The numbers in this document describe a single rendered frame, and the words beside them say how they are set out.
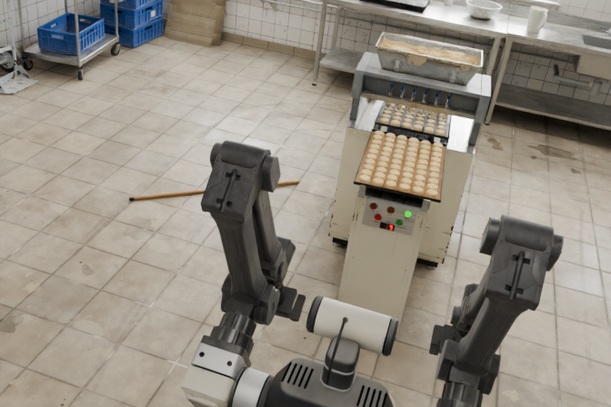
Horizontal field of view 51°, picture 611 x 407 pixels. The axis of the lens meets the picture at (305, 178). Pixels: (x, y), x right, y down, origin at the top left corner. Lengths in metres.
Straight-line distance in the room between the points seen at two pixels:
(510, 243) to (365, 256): 2.21
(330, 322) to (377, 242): 1.94
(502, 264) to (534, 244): 0.06
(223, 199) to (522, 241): 0.46
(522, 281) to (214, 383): 0.58
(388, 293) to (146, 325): 1.23
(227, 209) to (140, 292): 2.62
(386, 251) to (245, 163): 2.13
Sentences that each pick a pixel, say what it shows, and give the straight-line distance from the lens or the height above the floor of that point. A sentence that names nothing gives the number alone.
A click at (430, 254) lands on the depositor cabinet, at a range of 3.95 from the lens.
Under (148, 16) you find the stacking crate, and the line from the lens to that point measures 7.14.
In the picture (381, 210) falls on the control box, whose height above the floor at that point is 0.80.
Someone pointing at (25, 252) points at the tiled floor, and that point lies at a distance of 3.99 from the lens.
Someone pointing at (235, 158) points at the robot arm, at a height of 1.84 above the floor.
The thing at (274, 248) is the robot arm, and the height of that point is 1.57.
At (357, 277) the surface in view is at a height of 0.37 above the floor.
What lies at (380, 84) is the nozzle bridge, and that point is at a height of 1.09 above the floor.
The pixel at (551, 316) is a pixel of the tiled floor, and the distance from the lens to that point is 4.03.
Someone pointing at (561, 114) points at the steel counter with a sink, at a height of 0.23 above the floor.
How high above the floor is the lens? 2.35
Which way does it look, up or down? 30 degrees down
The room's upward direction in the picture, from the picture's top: 8 degrees clockwise
